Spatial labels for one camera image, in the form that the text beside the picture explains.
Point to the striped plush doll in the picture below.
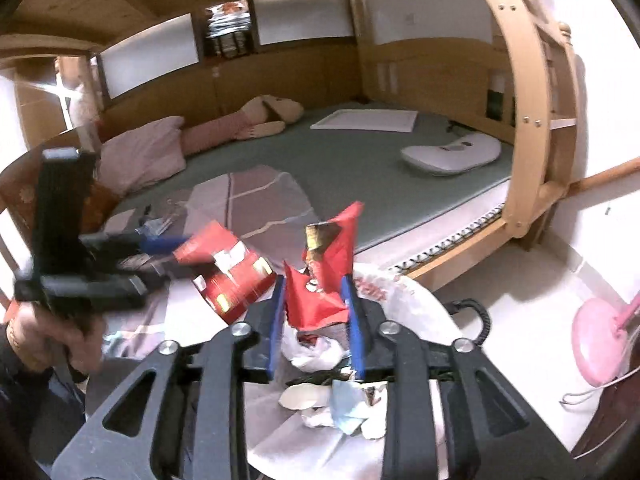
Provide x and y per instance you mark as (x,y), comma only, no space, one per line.
(250,117)

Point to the pink round plastic object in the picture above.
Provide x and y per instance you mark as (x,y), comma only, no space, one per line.
(600,340)

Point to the pink grey patchwork blanket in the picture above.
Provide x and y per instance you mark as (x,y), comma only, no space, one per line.
(260,200)

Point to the pink pillow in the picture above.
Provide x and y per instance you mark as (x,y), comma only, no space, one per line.
(145,160)

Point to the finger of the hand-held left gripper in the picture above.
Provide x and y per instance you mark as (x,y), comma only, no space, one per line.
(135,277)
(160,245)

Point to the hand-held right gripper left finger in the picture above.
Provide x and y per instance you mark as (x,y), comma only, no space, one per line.
(275,330)

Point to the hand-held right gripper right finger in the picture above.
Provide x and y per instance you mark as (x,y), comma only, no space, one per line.
(356,340)

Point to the white small device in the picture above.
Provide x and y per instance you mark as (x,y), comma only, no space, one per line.
(450,155)

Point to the red snack wrapper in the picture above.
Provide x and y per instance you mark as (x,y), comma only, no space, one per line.
(320,300)

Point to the wooden bunk bed frame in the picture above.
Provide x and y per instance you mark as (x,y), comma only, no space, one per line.
(520,60)

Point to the green mattress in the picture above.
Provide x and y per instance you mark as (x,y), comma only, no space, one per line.
(380,190)

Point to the white crumpled tissue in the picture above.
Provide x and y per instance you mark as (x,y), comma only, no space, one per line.
(312,355)

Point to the dark brown wooden furniture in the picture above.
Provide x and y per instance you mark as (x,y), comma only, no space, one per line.
(615,420)

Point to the white plastic bag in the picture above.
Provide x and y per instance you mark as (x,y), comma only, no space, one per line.
(415,300)

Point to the red cardboard packet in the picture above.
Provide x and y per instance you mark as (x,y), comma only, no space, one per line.
(235,280)

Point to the brown patterned cushion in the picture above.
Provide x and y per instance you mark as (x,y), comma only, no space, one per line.
(102,207)

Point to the person's left hand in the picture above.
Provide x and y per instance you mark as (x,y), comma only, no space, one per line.
(45,342)

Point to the white paper strip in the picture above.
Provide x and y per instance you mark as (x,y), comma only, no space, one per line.
(365,120)

